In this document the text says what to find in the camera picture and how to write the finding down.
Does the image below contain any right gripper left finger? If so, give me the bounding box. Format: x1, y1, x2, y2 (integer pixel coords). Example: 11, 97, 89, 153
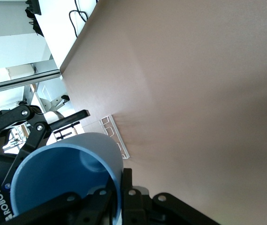
6, 185, 116, 225

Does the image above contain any black looped floor cable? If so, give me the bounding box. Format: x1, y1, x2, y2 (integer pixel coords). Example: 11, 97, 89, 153
68, 0, 89, 38

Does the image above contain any blue plastic cup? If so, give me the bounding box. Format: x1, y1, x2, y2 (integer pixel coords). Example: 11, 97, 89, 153
10, 132, 125, 225

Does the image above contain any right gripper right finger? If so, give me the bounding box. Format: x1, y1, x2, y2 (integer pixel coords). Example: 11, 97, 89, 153
121, 167, 221, 225

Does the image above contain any black hanging bundle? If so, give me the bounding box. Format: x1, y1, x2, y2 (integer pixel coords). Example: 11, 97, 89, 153
25, 0, 46, 38

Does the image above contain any white wire cup rack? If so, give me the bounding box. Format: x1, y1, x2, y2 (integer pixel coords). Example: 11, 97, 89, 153
99, 114, 130, 160

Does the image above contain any aluminium frame rail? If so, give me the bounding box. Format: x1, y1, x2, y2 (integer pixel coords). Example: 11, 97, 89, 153
0, 69, 62, 96

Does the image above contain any white metal stand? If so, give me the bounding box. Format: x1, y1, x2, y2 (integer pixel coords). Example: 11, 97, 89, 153
31, 85, 70, 118

